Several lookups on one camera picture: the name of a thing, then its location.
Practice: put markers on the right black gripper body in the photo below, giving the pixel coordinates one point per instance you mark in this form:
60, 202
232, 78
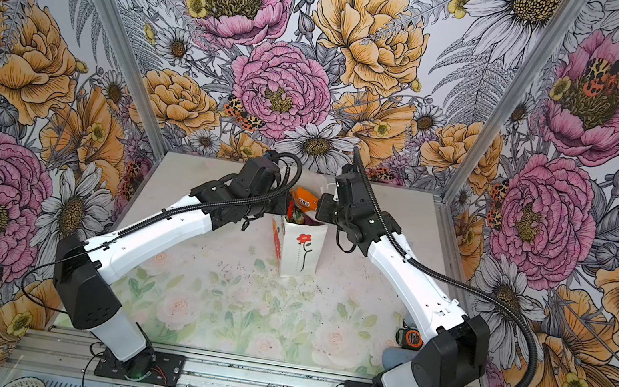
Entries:
331, 211

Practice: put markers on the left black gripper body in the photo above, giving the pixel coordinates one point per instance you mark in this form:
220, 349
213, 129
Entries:
276, 201

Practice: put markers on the orange red candy bag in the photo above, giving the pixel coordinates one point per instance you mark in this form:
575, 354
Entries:
305, 200

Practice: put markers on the white floral paper bag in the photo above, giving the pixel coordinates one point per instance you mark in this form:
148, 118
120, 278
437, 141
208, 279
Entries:
298, 247

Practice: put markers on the red yellow snack packet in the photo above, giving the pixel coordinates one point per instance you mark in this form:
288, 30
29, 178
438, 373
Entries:
296, 216

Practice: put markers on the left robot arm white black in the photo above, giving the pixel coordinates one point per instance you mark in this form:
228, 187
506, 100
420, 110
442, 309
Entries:
84, 271

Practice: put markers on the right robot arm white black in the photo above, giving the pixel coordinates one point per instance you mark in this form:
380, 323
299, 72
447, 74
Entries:
454, 351

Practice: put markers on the black orange tape measure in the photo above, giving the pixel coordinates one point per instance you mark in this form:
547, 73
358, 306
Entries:
409, 339

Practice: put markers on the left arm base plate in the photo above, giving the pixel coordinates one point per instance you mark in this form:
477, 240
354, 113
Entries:
150, 367

